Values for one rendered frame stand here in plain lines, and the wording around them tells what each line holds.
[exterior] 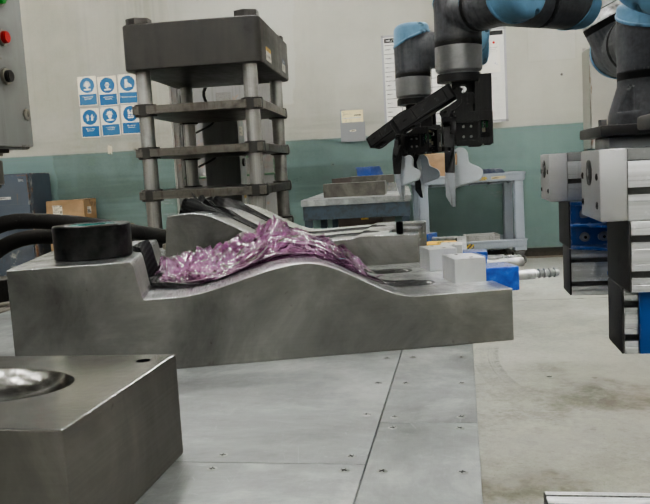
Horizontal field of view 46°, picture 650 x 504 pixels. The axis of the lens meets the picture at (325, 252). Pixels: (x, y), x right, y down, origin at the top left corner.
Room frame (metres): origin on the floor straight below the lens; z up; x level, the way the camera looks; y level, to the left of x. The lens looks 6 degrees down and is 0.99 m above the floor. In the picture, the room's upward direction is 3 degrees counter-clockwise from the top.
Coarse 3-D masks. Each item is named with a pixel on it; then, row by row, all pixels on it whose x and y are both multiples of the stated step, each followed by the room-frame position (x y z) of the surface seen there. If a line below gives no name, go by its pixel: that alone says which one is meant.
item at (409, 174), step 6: (402, 156) 1.61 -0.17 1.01; (408, 156) 1.60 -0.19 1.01; (402, 162) 1.60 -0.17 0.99; (408, 162) 1.60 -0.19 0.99; (402, 168) 1.60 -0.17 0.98; (408, 168) 1.60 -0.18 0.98; (414, 168) 1.59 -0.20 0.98; (396, 174) 1.60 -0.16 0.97; (402, 174) 1.60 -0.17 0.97; (408, 174) 1.59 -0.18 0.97; (414, 174) 1.59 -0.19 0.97; (420, 174) 1.58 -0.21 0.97; (396, 180) 1.60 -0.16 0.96; (402, 180) 1.60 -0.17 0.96; (408, 180) 1.59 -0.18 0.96; (414, 180) 1.58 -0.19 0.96; (402, 186) 1.60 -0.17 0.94; (402, 192) 1.60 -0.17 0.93; (402, 198) 1.60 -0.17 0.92
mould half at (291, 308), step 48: (48, 288) 0.72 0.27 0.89; (96, 288) 0.73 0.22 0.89; (144, 288) 0.77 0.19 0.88; (192, 288) 0.78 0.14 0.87; (240, 288) 0.74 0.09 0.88; (288, 288) 0.75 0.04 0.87; (336, 288) 0.76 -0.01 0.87; (384, 288) 0.77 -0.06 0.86; (432, 288) 0.80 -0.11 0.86; (480, 288) 0.79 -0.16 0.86; (48, 336) 0.72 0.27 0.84; (96, 336) 0.73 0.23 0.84; (144, 336) 0.73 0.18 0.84; (192, 336) 0.74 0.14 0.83; (240, 336) 0.74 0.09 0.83; (288, 336) 0.75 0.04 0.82; (336, 336) 0.76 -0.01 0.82; (384, 336) 0.76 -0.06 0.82; (432, 336) 0.77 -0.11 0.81; (480, 336) 0.77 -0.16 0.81
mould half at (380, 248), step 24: (168, 216) 1.14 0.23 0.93; (192, 216) 1.13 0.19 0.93; (216, 216) 1.14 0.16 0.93; (168, 240) 1.14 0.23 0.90; (192, 240) 1.13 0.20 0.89; (216, 240) 1.13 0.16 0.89; (336, 240) 1.09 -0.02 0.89; (360, 240) 1.09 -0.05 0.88; (384, 240) 1.08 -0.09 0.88; (408, 240) 1.07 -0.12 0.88; (384, 264) 1.08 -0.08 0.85
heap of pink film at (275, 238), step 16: (272, 224) 0.94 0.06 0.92; (240, 240) 0.94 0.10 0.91; (256, 240) 0.93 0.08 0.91; (272, 240) 0.85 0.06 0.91; (288, 240) 0.81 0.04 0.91; (304, 240) 0.82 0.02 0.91; (320, 240) 0.84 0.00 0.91; (160, 256) 0.84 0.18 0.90; (176, 256) 0.88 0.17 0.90; (192, 256) 0.84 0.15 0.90; (208, 256) 0.83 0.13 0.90; (224, 256) 0.84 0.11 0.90; (240, 256) 0.81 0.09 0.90; (256, 256) 0.80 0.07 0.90; (272, 256) 0.81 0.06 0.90; (288, 256) 0.80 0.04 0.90; (304, 256) 0.80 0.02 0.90; (320, 256) 0.81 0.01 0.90; (336, 256) 0.81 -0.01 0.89; (352, 256) 0.84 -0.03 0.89; (160, 272) 0.86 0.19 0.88; (176, 272) 0.83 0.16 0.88; (192, 272) 0.81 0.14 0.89; (208, 272) 0.81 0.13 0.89; (224, 272) 0.80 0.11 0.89
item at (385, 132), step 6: (390, 120) 1.64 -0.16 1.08; (384, 126) 1.65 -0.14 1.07; (390, 126) 1.64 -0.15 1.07; (378, 132) 1.66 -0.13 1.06; (384, 132) 1.65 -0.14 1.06; (390, 132) 1.64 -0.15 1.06; (366, 138) 1.68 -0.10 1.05; (372, 138) 1.67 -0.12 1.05; (378, 138) 1.66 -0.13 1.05; (384, 138) 1.66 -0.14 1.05; (390, 138) 1.67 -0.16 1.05; (372, 144) 1.67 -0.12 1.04; (378, 144) 1.67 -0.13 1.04; (384, 144) 1.68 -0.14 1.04
